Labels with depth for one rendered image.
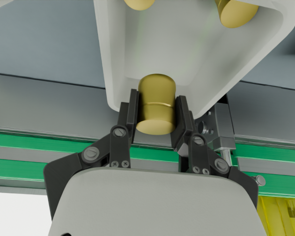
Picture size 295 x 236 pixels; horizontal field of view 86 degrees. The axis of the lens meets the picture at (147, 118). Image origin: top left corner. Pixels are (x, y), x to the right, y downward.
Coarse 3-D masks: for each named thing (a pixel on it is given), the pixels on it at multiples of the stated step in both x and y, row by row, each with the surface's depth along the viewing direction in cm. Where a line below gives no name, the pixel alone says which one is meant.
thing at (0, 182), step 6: (0, 180) 44; (6, 180) 45; (12, 180) 45; (18, 180) 45; (24, 180) 45; (12, 186) 44; (18, 186) 44; (24, 186) 45; (30, 186) 45; (36, 186) 45; (42, 186) 45
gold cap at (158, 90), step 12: (144, 84) 14; (156, 84) 13; (168, 84) 13; (144, 96) 13; (156, 96) 12; (168, 96) 13; (144, 108) 12; (156, 108) 12; (168, 108) 12; (144, 120) 12; (156, 120) 12; (168, 120) 12; (144, 132) 14; (156, 132) 14; (168, 132) 14
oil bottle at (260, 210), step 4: (260, 196) 36; (260, 200) 36; (260, 204) 35; (260, 208) 35; (260, 212) 35; (264, 212) 35; (260, 216) 34; (264, 216) 34; (264, 220) 34; (264, 224) 34; (264, 228) 33; (268, 232) 33
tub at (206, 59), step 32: (96, 0) 13; (160, 0) 19; (192, 0) 18; (256, 0) 12; (288, 0) 12; (128, 32) 23; (160, 32) 22; (192, 32) 22; (224, 32) 22; (256, 32) 16; (288, 32) 14; (128, 64) 28; (160, 64) 28; (192, 64) 27; (224, 64) 21; (256, 64) 18; (128, 96) 30; (192, 96) 31
